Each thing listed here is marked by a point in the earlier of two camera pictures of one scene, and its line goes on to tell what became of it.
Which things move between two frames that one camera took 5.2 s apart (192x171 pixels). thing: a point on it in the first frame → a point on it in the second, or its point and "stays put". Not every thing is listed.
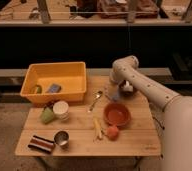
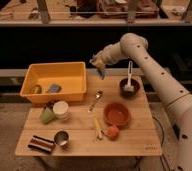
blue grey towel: (117, 94) → (101, 72)
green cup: (47, 115) stays put
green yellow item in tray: (38, 89) stays put
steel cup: (61, 137) stays put
